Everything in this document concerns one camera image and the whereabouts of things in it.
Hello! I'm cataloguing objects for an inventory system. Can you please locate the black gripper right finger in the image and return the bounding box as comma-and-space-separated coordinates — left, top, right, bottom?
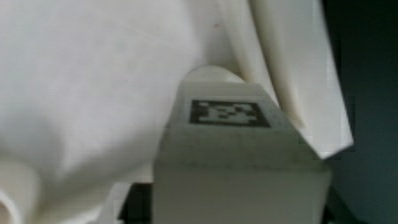
323, 189, 358, 224

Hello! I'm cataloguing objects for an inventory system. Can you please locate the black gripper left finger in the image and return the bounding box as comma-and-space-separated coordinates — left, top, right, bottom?
118, 183, 152, 224

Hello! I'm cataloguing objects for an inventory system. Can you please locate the white table leg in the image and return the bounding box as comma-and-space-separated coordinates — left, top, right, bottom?
152, 66, 330, 224

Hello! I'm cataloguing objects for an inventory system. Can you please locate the white square tabletop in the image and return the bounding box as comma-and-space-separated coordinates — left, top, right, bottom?
0, 0, 353, 224

